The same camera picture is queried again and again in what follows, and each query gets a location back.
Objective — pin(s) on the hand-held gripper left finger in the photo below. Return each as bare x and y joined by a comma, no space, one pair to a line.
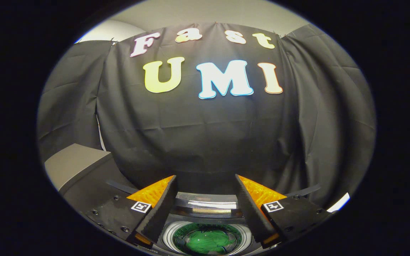
162,209

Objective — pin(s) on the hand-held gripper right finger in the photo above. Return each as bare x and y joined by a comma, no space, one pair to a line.
251,213

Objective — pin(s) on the dark washing machine lid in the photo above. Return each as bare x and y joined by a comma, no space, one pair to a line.
208,197

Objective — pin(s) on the green polo shirt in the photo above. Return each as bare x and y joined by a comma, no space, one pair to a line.
205,241

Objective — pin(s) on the black backdrop cloth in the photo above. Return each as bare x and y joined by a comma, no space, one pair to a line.
208,135

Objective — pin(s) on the dark grey cabinet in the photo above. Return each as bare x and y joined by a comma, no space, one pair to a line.
73,163

